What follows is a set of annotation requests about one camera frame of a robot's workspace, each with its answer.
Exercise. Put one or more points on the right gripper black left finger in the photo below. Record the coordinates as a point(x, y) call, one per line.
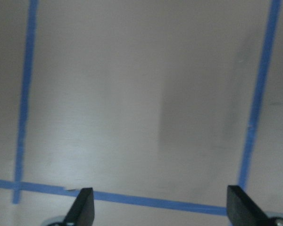
point(82, 212)

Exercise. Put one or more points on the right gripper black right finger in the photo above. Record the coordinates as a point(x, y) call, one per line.
point(242, 210)

